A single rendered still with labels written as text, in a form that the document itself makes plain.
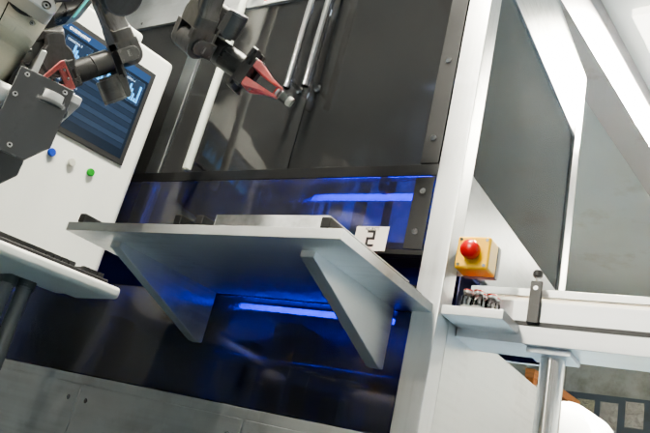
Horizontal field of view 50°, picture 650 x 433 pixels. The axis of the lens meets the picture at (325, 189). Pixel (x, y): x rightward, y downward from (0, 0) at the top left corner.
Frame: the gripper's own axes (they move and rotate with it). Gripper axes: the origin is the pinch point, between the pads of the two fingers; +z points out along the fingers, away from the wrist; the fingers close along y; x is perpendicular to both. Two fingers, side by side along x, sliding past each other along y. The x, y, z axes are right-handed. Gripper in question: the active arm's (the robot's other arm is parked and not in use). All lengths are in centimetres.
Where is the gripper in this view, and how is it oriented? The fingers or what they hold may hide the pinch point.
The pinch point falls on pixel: (276, 91)
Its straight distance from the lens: 151.2
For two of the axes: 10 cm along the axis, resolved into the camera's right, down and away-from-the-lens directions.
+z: 8.0, 5.6, -2.2
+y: 5.8, -8.1, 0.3
